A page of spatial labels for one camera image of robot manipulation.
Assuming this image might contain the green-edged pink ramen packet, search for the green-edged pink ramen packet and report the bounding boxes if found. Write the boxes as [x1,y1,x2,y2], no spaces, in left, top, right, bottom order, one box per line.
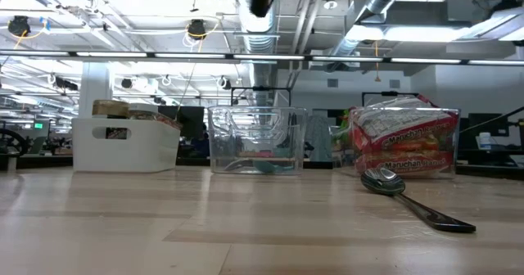
[337,109,357,153]

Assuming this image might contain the white-lidded seasoning jar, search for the white-lidded seasoning jar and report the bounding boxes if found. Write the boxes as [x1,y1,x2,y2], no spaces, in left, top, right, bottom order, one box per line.
[128,102,160,121]

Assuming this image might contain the teal plastic spoon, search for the teal plastic spoon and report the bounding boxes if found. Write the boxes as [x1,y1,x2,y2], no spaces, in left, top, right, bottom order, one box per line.
[250,135,298,175]

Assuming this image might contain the red roast beef ramen packet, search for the red roast beef ramen packet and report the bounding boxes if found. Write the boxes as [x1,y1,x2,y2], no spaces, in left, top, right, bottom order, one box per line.
[351,96,459,154]

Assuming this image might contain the tan-lidded jar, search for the tan-lidded jar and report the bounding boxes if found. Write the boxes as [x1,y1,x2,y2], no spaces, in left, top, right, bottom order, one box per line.
[91,99,130,141]

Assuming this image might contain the dark metal spoon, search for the dark metal spoon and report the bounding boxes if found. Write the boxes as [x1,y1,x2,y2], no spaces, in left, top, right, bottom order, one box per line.
[359,167,477,234]

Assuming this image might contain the red yellow ramen packet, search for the red yellow ramen packet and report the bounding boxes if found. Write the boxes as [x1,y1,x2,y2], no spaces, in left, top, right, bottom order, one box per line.
[355,150,455,178]

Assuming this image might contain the long ceiling light strip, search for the long ceiling light strip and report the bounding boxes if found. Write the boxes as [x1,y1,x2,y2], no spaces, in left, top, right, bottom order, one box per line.
[0,50,524,66]

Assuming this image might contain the clear plastic container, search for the clear plastic container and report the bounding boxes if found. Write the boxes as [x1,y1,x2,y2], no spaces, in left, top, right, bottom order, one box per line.
[329,107,460,181]
[207,106,309,176]

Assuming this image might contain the black computer monitor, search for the black computer monitor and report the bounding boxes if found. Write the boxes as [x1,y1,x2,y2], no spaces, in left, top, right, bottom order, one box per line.
[157,105,205,140]

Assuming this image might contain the bright ceiling light panel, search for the bright ceiling light panel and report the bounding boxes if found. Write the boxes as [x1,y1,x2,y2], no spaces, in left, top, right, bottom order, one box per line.
[346,24,462,43]

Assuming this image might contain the white pillar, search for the white pillar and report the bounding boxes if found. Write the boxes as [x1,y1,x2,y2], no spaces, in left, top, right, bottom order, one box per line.
[78,61,114,119]

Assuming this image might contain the white plastic bin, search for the white plastic bin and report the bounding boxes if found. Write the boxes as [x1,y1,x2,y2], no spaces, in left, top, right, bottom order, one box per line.
[70,117,182,174]

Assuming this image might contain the white bottle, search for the white bottle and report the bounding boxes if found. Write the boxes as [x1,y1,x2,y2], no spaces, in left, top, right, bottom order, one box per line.
[477,131,492,151]

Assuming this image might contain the large silver ventilation duct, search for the large silver ventilation duct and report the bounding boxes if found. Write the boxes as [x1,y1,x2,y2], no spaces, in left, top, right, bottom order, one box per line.
[233,0,280,108]

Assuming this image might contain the black ceiling camera yellow cable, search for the black ceiling camera yellow cable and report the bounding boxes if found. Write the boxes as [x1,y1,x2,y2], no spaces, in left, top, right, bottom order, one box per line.
[186,18,209,42]
[7,15,33,38]

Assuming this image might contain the black stand frame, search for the black stand frame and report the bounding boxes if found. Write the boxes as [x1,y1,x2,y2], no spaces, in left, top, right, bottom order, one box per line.
[361,90,420,109]
[230,85,293,109]

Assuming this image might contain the yellow hanging cord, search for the yellow hanging cord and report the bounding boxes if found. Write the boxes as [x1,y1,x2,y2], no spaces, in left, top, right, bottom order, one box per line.
[373,40,382,83]

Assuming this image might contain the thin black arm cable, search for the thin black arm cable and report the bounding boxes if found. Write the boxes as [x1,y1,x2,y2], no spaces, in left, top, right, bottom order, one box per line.
[460,106,524,135]

